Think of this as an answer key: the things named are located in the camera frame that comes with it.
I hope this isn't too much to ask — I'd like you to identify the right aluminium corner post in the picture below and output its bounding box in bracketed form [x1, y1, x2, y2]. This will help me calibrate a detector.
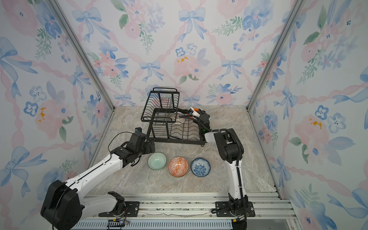
[246, 0, 305, 113]

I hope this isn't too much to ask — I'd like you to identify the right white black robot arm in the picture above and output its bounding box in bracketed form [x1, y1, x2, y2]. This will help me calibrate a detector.
[194, 109, 248, 216]

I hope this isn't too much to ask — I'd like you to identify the white patterned lattice bowl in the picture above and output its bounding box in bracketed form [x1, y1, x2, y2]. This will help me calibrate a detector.
[174, 112, 186, 125]

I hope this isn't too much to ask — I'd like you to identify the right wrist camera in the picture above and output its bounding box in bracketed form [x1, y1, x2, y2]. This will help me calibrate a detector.
[187, 107, 201, 118]

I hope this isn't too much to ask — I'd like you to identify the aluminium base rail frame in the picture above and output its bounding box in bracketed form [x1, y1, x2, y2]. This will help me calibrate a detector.
[71, 192, 301, 230]

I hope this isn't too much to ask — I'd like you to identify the blue white floral bowl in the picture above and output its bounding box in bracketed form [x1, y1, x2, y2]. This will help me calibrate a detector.
[191, 158, 211, 177]

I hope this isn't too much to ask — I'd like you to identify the black wire dish rack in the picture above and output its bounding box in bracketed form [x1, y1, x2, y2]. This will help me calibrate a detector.
[141, 87, 206, 146]

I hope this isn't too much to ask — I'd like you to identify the left aluminium corner post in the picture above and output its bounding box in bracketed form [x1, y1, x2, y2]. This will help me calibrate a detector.
[46, 0, 115, 111]

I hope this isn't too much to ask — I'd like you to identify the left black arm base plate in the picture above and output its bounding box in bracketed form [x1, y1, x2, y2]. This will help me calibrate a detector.
[98, 201, 140, 218]

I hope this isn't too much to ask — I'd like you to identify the mint green ribbed bowl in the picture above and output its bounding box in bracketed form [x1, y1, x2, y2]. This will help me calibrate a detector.
[148, 152, 167, 170]

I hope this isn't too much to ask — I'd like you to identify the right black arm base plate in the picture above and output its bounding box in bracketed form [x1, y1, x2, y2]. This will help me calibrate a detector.
[211, 201, 256, 218]

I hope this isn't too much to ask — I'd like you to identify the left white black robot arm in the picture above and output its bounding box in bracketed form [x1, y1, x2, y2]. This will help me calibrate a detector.
[40, 130, 155, 230]

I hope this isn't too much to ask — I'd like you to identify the left thin black cable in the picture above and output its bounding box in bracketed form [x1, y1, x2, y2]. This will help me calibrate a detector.
[107, 131, 136, 162]

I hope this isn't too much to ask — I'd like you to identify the red orange patterned bowl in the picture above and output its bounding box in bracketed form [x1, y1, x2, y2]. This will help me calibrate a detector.
[168, 157, 189, 177]

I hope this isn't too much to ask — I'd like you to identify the aluminium corner post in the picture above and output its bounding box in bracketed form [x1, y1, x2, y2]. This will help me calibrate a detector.
[46, 0, 115, 111]
[246, 0, 305, 113]

